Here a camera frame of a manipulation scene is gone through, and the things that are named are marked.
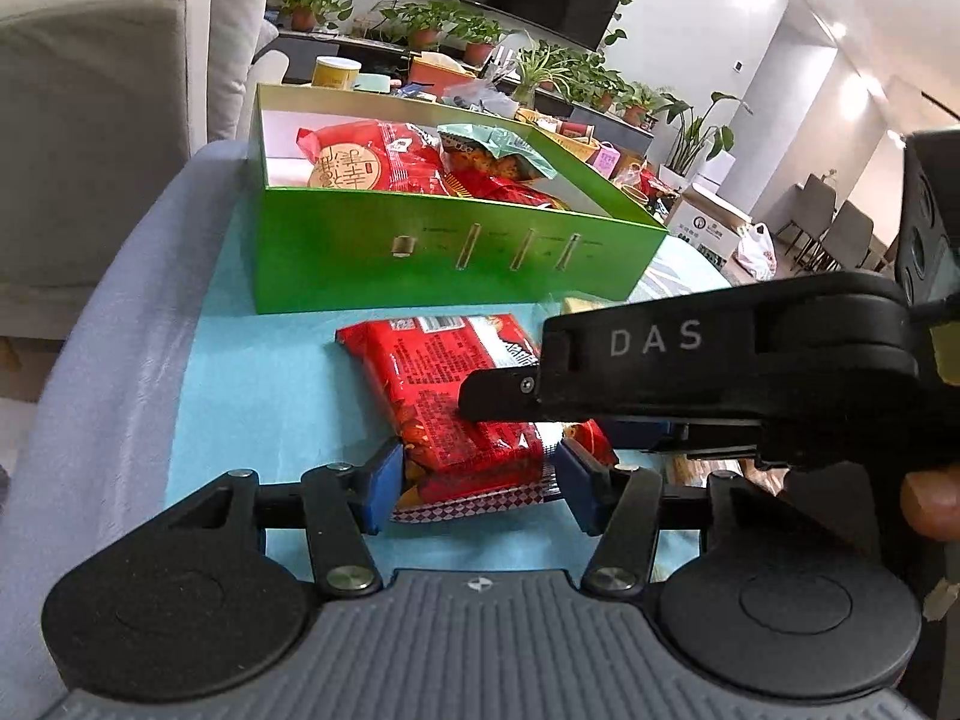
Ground climbing vine plant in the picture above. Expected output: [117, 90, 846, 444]
[600, 0, 647, 50]

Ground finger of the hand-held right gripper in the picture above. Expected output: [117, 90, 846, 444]
[611, 418, 766, 460]
[457, 366, 542, 422]

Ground beige recliner sofa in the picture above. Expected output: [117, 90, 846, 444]
[0, 0, 291, 400]

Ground orange container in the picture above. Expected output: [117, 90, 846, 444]
[408, 52, 478, 88]

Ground white air purifier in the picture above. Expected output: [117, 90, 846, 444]
[686, 150, 741, 190]

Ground person's right hand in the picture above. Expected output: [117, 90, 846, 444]
[900, 465, 960, 541]

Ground yellow woven basket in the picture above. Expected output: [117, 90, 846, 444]
[517, 109, 602, 160]

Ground red round-print snack packet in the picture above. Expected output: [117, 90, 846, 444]
[295, 120, 445, 196]

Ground blue printed mat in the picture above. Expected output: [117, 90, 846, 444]
[163, 136, 740, 586]

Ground grey dining chair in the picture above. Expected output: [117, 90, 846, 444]
[817, 199, 876, 272]
[778, 174, 838, 265]

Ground tall leafy plant white pot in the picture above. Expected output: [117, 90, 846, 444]
[651, 90, 752, 182]

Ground red yellow snack packet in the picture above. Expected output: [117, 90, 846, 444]
[442, 169, 572, 211]

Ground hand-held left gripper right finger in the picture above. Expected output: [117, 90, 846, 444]
[555, 439, 822, 601]

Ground white plastic bag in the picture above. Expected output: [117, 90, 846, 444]
[730, 223, 776, 279]

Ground long red snack packet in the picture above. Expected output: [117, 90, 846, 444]
[335, 313, 560, 523]

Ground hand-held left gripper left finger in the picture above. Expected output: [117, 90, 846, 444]
[154, 439, 406, 601]

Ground green snack packet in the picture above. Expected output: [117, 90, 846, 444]
[437, 122, 560, 183]

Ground yellow snack canister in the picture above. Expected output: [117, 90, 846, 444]
[310, 56, 362, 92]

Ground green cardboard box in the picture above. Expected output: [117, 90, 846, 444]
[241, 82, 668, 314]

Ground spider plant in glass vase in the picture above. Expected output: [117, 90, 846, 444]
[513, 41, 572, 110]

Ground brown cardboard carton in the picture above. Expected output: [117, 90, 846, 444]
[663, 184, 752, 242]

